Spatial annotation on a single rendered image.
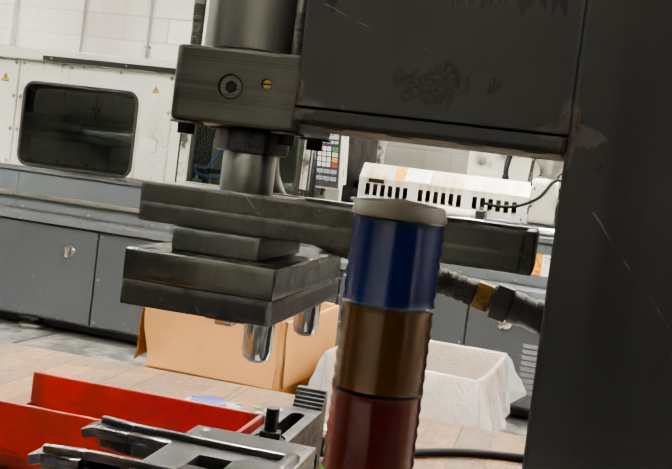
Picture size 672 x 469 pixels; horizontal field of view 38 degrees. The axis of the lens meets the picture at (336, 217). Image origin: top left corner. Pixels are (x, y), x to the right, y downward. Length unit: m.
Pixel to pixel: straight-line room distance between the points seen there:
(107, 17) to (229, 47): 7.64
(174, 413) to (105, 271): 4.90
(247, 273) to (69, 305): 5.43
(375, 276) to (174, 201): 0.29
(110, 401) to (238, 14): 0.50
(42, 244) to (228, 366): 3.22
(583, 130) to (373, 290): 0.23
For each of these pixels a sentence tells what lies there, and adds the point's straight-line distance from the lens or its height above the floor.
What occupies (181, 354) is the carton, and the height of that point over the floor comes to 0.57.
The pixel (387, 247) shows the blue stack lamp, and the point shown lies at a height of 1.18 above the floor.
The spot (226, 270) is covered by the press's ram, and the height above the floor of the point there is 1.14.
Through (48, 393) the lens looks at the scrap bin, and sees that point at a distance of 1.05.
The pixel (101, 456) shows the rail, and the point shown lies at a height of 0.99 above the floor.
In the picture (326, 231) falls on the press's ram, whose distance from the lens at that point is 0.62.
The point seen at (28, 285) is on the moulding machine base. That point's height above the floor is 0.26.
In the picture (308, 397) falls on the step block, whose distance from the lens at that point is 0.96.
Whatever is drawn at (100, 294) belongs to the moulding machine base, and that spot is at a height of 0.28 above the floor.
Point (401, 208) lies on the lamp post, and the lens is 0.38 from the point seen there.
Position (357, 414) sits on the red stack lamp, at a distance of 0.39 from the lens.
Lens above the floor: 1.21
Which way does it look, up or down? 3 degrees down
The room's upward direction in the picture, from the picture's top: 7 degrees clockwise
